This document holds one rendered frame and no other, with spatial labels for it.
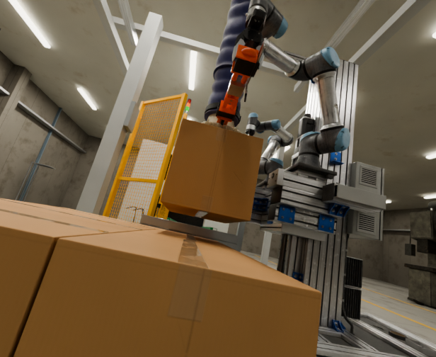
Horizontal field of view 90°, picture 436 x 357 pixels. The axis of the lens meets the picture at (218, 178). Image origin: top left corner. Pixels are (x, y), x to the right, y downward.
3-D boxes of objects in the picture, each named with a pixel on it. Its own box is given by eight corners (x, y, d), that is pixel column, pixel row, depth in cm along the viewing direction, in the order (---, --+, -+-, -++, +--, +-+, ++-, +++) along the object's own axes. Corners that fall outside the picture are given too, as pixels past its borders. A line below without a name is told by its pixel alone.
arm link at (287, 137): (297, 146, 203) (276, 129, 166) (286, 148, 210) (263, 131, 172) (298, 135, 205) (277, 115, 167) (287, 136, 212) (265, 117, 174)
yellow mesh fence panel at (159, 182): (83, 257, 252) (138, 100, 301) (92, 258, 260) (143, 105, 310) (132, 280, 206) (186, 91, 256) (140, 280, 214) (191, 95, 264)
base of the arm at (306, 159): (311, 177, 134) (313, 162, 136) (327, 171, 119) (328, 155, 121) (288, 171, 132) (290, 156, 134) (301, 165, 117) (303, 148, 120)
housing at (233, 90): (226, 93, 94) (228, 85, 95) (241, 98, 95) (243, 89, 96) (229, 83, 87) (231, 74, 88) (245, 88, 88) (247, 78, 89)
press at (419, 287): (440, 312, 455) (437, 188, 520) (388, 295, 573) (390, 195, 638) (499, 324, 468) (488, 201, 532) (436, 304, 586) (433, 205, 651)
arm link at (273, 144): (264, 166, 174) (284, 131, 207) (248, 166, 184) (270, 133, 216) (267, 177, 180) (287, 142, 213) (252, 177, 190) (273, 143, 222)
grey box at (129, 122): (127, 132, 250) (135, 110, 257) (132, 134, 251) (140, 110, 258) (122, 125, 231) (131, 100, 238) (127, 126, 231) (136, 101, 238)
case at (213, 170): (169, 211, 150) (183, 157, 159) (226, 223, 154) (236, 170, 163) (159, 201, 92) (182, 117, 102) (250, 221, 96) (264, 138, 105)
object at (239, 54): (230, 72, 82) (233, 61, 83) (249, 78, 83) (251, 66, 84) (236, 55, 74) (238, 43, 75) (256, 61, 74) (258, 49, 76)
